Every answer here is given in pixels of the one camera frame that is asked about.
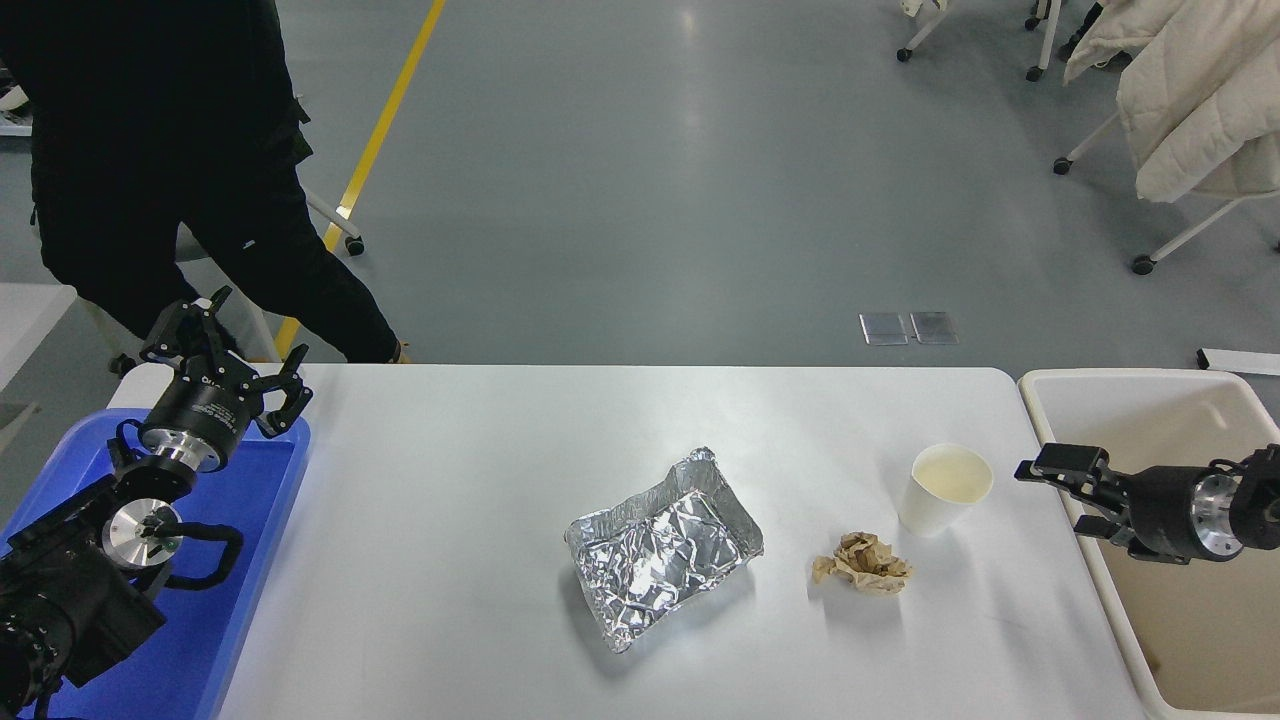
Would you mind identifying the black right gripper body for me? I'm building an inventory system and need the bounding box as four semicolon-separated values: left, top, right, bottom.
1125;466;1197;562

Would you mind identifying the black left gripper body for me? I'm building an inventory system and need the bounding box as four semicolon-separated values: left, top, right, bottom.
140;372;254;456

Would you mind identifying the white paper cup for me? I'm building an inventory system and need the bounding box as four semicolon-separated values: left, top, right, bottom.
897;443;995;538

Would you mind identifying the tan paper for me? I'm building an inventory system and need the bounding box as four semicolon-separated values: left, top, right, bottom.
812;532;914;597

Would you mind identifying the foil tray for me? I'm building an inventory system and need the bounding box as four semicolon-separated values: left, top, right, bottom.
565;447;766;654

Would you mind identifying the large pale bin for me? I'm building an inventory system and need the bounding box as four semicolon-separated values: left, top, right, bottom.
1018;369;1280;720

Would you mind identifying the blue plastic tray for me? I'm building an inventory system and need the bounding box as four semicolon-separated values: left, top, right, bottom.
0;408;313;720

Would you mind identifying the grey office chair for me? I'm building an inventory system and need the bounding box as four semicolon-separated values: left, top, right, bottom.
108;185;366;379

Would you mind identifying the small white side table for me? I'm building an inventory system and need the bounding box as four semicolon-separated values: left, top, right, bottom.
0;283;78;393

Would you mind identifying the white flat strip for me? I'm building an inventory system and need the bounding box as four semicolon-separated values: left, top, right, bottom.
1197;348;1280;377

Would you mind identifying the white chair holding coat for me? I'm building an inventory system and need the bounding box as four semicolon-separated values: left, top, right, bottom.
1052;108;1280;276

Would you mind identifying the person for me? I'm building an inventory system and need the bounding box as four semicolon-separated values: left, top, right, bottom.
0;0;411;366

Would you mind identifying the cream padded coat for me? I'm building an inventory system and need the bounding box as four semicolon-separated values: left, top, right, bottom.
1063;0;1280;204

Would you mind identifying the white swivel chair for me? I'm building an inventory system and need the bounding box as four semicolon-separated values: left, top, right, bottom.
897;0;1063;83

